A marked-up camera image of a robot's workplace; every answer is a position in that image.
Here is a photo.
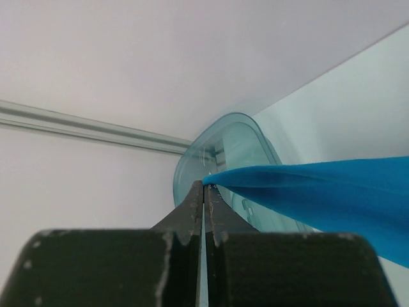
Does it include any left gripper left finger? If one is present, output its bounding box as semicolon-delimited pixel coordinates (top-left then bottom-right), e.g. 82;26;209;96
1;181;204;306

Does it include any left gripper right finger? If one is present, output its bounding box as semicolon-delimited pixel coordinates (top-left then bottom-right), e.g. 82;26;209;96
204;185;397;306

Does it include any blue t shirt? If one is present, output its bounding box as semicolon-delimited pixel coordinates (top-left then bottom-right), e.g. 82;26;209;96
203;157;408;267

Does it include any teal transparent plastic bin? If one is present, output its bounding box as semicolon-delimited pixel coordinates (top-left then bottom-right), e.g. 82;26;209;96
173;113;313;233

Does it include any left aluminium corner post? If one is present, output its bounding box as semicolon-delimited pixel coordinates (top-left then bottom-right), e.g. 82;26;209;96
1;100;191;155

